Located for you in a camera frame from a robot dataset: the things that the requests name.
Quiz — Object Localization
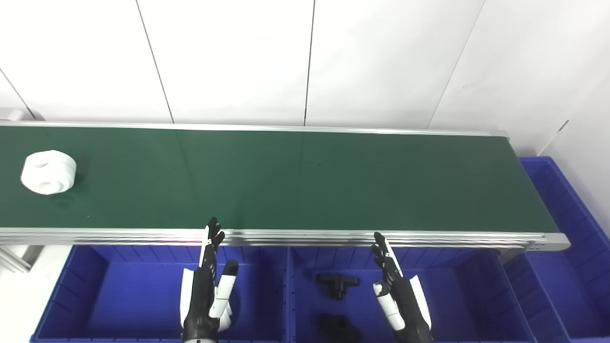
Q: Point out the green conveyor belt aluminium frame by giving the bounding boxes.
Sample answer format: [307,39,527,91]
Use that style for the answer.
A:
[0,121,571,253]

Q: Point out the aluminium conveyor support leg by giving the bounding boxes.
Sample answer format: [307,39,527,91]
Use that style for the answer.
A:
[0,245,42,273]

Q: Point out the white round plastic part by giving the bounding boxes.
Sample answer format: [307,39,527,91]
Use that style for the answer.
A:
[20,150,77,195]

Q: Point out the grey conveyor motor housing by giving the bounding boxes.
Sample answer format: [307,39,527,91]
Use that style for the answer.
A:
[0,109,45,123]

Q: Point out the black T-shaped part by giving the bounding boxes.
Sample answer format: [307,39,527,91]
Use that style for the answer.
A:
[315,274,360,301]

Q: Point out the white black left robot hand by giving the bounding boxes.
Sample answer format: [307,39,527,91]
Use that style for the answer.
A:
[179,217,239,342]

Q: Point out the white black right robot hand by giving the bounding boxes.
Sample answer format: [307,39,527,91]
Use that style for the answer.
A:
[371,232,433,343]

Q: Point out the black rounded part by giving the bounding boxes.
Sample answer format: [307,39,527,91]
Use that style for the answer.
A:
[317,313,358,343]

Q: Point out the blue plastic bin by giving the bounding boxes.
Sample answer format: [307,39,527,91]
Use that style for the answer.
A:
[30,244,292,343]
[286,245,537,343]
[503,156,610,343]

